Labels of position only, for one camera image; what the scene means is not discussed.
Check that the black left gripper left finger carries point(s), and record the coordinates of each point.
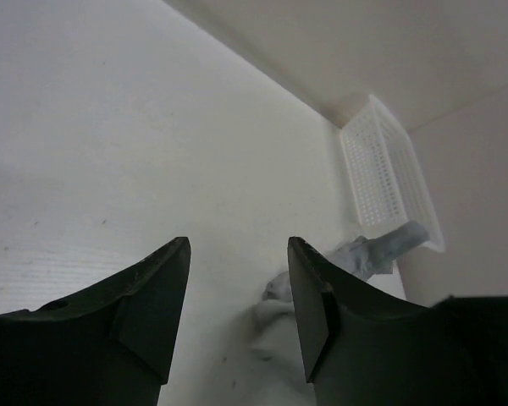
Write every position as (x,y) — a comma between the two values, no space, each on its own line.
(109,344)

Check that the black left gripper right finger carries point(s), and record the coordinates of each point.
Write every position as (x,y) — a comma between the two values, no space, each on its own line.
(362,346)

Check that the grey tank top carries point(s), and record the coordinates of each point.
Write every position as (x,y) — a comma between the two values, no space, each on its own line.
(276,343)

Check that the white plastic basket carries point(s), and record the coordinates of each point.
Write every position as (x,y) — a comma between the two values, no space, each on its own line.
(385,176)

